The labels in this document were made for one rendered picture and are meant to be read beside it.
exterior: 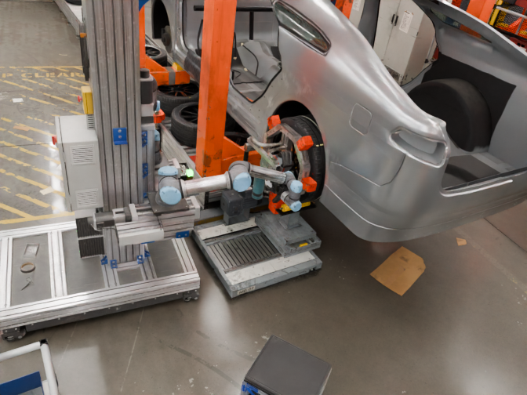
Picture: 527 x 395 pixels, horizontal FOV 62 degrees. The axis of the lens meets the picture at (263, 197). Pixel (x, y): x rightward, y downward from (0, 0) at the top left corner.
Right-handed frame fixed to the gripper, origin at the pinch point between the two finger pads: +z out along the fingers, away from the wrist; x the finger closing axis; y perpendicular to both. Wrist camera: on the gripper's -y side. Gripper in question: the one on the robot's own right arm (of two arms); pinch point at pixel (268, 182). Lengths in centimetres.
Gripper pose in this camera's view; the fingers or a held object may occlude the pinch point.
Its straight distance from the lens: 311.1
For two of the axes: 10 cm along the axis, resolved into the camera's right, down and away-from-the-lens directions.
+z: -5.2, -5.5, 6.6
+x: -8.4, 1.9, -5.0
